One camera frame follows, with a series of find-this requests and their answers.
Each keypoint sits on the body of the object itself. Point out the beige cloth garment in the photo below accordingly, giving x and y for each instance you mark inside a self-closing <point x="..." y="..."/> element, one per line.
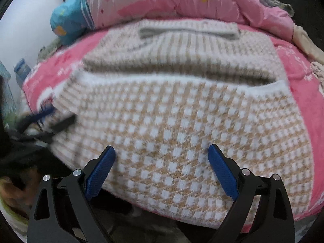
<point x="304" y="43"/>

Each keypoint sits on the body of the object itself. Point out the beige houndstooth knit coat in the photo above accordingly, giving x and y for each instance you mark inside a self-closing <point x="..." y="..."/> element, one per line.
<point x="177" y="121"/>

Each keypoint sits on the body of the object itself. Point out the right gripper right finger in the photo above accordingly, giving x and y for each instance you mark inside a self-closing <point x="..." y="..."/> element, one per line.
<point x="261" y="211"/>

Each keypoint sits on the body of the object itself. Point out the person left hand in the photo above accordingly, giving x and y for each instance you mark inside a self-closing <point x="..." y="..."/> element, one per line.
<point x="20" y="201"/>

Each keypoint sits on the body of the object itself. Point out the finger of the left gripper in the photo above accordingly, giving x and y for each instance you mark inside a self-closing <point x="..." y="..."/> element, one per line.
<point x="26" y="121"/>
<point x="55" y="129"/>

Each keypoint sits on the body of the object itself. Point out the pink cartoon duvet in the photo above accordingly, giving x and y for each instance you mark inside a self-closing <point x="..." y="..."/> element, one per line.
<point x="74" y="17"/>

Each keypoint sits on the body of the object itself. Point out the black padded headboard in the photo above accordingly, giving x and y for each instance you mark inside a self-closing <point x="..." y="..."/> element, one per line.
<point x="308" y="17"/>

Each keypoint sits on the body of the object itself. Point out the plaid grey garment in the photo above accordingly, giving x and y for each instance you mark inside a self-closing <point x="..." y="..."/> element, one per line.
<point x="275" y="3"/>

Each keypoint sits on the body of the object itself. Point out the pink floral bed blanket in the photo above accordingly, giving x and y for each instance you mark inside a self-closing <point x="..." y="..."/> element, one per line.
<point x="303" y="80"/>

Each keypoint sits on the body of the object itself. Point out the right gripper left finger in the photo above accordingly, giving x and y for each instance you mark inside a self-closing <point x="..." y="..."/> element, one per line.
<point x="61" y="212"/>

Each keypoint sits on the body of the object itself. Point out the green patterned cloth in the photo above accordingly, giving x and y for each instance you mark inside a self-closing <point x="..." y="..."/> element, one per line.
<point x="48" y="51"/>

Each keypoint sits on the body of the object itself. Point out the cream fuzzy garment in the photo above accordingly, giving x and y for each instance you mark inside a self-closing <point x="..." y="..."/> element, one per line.
<point x="318" y="70"/>

